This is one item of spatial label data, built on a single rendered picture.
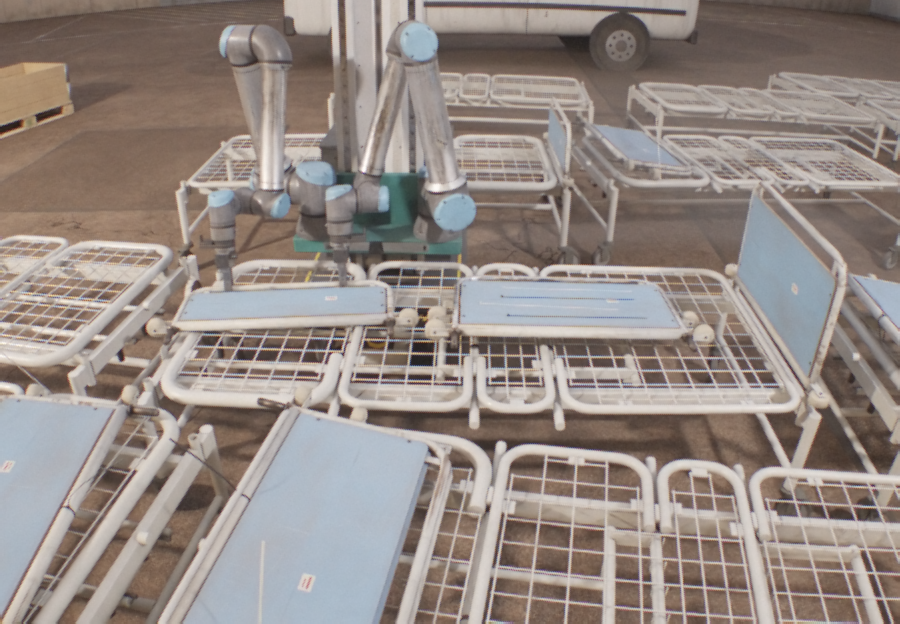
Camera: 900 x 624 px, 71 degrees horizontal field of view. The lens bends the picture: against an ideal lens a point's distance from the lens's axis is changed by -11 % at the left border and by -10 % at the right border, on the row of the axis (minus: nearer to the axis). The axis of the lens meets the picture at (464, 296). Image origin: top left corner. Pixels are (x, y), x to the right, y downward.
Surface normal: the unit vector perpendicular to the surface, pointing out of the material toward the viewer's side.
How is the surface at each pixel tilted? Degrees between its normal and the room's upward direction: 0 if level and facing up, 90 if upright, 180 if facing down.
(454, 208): 95
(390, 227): 0
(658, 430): 0
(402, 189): 90
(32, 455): 5
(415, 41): 83
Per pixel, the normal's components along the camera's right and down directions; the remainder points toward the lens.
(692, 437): 0.02, -0.88
